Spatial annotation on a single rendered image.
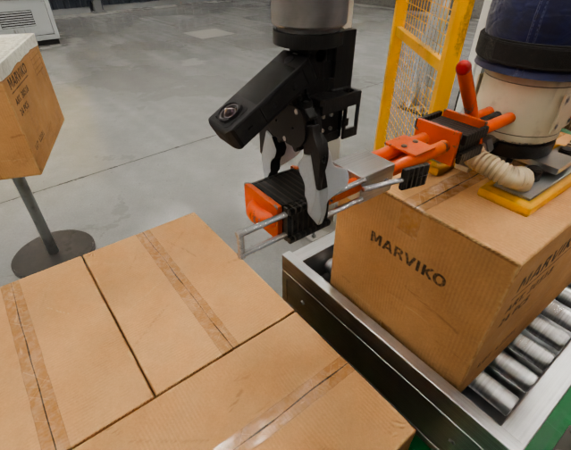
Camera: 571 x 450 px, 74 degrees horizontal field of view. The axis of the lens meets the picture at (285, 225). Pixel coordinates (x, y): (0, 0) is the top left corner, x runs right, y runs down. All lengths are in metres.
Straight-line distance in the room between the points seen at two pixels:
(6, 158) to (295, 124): 1.46
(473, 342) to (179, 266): 0.83
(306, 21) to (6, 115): 1.42
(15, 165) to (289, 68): 1.47
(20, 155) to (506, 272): 1.60
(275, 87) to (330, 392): 0.71
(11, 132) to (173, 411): 1.18
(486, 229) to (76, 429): 0.89
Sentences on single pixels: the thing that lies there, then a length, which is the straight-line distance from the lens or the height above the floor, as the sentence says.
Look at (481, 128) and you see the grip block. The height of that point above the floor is 1.10.
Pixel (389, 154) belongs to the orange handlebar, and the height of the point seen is 1.08.
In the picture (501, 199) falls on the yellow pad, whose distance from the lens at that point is 0.82.
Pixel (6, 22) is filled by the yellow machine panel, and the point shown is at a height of 0.37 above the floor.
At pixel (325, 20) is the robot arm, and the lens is 0.39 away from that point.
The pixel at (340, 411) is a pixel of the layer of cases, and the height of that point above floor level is 0.54.
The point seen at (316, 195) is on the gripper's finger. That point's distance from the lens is 0.43.
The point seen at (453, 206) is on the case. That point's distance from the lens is 0.78.
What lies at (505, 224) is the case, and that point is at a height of 0.95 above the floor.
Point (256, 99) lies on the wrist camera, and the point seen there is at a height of 1.23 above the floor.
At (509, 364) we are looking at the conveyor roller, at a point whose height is 0.55.
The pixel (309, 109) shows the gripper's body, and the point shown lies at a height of 1.21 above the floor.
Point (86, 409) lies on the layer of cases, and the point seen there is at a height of 0.54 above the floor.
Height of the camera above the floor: 1.35
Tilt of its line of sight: 37 degrees down
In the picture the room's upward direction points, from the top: straight up
